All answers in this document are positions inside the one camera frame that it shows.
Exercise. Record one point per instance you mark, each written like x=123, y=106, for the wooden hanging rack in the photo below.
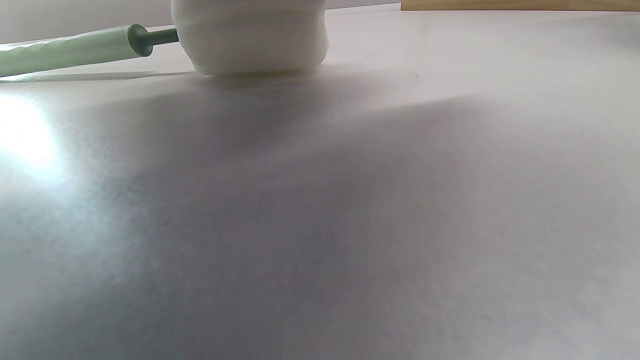
x=500, y=5

